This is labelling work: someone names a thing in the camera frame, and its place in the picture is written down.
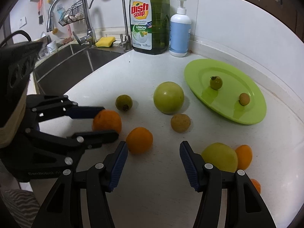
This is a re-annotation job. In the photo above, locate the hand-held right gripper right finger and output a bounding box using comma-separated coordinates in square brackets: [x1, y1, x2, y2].
[179, 141, 277, 228]

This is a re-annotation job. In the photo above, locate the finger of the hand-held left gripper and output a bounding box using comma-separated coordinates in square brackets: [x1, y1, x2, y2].
[26, 94, 105, 129]
[26, 128, 119, 167]

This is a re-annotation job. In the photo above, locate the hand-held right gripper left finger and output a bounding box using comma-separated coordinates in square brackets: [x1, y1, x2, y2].
[31, 141, 129, 228]

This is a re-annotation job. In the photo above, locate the small orange tangerine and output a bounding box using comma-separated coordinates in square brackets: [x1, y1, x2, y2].
[93, 110, 122, 136]
[126, 127, 154, 155]
[249, 179, 261, 194]
[235, 145, 253, 171]

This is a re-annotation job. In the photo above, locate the large yellow-green apple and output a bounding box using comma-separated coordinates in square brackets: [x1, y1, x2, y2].
[201, 142, 238, 173]

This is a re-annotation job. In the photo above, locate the small green guava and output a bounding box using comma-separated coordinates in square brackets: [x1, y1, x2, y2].
[115, 94, 133, 112]

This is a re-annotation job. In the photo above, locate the brown round fruit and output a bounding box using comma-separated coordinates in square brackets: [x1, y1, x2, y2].
[170, 113, 191, 133]

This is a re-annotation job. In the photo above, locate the large green apple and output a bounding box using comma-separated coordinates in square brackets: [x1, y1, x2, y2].
[153, 81, 185, 114]

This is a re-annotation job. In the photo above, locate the green plastic plate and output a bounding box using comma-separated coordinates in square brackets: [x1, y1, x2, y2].
[184, 59, 267, 125]

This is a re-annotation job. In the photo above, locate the stainless steel sink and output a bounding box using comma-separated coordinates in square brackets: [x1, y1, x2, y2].
[33, 43, 124, 98]

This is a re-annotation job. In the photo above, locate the orange black hanging brush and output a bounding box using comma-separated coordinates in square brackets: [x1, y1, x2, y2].
[37, 0, 44, 25]

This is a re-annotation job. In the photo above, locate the yellow sponge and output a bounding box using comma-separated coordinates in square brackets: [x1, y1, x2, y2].
[95, 37, 116, 48]

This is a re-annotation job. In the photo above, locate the small brown longan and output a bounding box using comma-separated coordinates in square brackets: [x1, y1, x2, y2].
[239, 93, 250, 106]

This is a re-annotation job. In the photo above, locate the small green tomato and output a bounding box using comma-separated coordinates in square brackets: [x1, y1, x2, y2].
[210, 76, 223, 90]

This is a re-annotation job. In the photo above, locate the large steel kitchen faucet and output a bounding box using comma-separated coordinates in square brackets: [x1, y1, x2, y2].
[46, 0, 97, 47]

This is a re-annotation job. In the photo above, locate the slim steel gooseneck faucet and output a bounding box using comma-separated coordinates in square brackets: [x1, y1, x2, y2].
[89, 0, 132, 51]

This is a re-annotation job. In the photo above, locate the grey striped mat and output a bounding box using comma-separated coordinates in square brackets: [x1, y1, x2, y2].
[0, 189, 41, 228]

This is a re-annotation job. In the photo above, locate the green dish soap bottle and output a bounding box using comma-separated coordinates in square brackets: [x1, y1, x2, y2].
[129, 0, 171, 55]

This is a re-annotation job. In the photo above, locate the white blue pump bottle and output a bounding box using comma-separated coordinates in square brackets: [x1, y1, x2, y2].
[169, 0, 192, 57]

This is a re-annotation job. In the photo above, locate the black cable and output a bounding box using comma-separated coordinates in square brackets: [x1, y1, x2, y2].
[0, 30, 32, 48]

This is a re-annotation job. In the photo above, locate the black wire basket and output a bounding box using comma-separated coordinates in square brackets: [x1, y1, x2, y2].
[58, 0, 86, 26]

